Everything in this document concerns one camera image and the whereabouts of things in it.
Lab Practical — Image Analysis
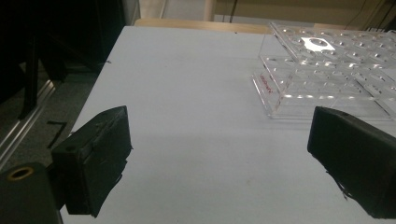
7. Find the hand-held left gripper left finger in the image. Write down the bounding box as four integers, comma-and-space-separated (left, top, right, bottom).
50, 105, 133, 218

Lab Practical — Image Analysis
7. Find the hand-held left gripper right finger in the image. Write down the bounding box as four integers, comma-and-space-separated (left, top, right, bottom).
306, 105, 396, 219

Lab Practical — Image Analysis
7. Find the clear acrylic test tube rack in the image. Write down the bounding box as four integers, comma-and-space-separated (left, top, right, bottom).
251, 21, 396, 120

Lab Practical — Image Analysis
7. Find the black metal stand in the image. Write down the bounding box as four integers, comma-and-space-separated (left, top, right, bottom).
18, 31, 104, 120

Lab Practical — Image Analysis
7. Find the black curtain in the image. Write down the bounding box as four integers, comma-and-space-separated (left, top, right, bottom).
0, 0, 125, 105

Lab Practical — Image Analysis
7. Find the dark cabinet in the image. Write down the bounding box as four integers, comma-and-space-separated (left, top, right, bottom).
92, 0, 142, 63

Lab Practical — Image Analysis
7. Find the beige wooden furniture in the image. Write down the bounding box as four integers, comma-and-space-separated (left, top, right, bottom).
204, 0, 396, 32

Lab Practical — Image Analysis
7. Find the light wooden table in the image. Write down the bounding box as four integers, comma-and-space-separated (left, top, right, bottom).
134, 17, 344, 35

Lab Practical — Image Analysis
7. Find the metal floor rail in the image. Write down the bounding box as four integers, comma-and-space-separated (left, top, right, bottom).
0, 78, 57, 171

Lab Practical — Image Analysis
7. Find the hanging black cable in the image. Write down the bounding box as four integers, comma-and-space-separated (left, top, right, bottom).
229, 0, 239, 24

